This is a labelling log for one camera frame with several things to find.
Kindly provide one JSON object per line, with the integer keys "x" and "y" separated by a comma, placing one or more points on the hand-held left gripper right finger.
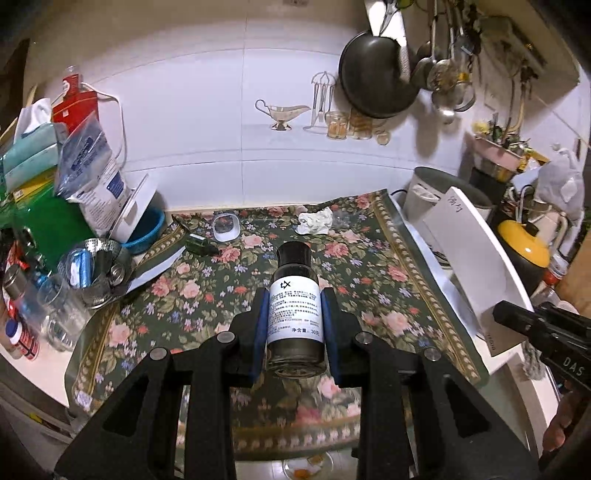
{"x": 330, "y": 323}

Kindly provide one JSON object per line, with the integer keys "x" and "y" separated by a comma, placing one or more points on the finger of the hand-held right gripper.
{"x": 519, "y": 321}

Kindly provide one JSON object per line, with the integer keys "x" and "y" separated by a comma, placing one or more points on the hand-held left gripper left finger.
{"x": 260, "y": 323}

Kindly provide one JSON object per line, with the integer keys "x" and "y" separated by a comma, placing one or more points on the dark bottle with white label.
{"x": 295, "y": 314}

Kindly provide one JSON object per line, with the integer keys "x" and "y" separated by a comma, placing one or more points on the person's right hand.
{"x": 561, "y": 420}

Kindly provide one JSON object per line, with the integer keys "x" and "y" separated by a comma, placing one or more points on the floral green table cloth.
{"x": 194, "y": 295}

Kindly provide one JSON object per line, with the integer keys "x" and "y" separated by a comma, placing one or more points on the yellow and black pot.
{"x": 521, "y": 240}

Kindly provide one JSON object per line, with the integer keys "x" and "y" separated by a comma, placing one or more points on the white jug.
{"x": 554, "y": 228}

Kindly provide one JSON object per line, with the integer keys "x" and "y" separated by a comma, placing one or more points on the small white dish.
{"x": 226, "y": 227}

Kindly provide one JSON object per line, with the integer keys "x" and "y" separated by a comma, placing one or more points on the crumpled white paper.
{"x": 315, "y": 220}

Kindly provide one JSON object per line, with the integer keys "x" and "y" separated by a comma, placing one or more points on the grey fabric bag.
{"x": 561, "y": 184}

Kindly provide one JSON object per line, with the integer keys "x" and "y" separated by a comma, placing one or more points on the white floor bowl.
{"x": 307, "y": 467}

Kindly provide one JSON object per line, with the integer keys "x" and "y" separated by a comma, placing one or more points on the blue bowl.
{"x": 147, "y": 230}

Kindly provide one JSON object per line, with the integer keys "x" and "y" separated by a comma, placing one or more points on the white rice cooker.
{"x": 425, "y": 198}

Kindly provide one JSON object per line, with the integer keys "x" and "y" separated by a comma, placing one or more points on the perforated steel holder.
{"x": 99, "y": 286}

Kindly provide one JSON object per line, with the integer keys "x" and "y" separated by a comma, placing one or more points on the pink utensil holder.
{"x": 496, "y": 156}

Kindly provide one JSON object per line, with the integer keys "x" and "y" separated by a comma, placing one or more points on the white lid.
{"x": 136, "y": 207}

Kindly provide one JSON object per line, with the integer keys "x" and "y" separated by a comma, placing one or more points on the clear drinking glass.
{"x": 57, "y": 318}

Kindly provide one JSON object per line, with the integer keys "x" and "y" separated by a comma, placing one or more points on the blue printed plastic bag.
{"x": 92, "y": 175}

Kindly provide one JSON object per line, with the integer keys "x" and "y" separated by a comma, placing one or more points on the green box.
{"x": 51, "y": 221}

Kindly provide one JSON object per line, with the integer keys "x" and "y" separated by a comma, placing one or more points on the steel strainer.
{"x": 465, "y": 94}

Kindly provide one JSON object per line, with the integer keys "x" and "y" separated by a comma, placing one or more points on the white pill bottle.
{"x": 19, "y": 338}

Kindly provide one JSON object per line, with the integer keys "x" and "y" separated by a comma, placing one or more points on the black wok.
{"x": 376, "y": 76}

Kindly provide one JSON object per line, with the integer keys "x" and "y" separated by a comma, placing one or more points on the steel ladle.
{"x": 444, "y": 77}

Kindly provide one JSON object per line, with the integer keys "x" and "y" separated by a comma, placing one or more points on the steel spoon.
{"x": 423, "y": 70}

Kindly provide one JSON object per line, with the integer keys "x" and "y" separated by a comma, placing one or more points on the teal tissue box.
{"x": 30, "y": 152}

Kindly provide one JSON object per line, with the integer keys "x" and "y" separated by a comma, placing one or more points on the red bottle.
{"x": 74, "y": 101}

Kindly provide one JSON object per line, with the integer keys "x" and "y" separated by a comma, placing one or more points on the steel cleaver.
{"x": 373, "y": 18}

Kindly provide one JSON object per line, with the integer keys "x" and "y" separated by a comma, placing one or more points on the black kitchen scissors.
{"x": 388, "y": 13}

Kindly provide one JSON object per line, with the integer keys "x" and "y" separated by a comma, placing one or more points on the wall water heater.
{"x": 517, "y": 39}

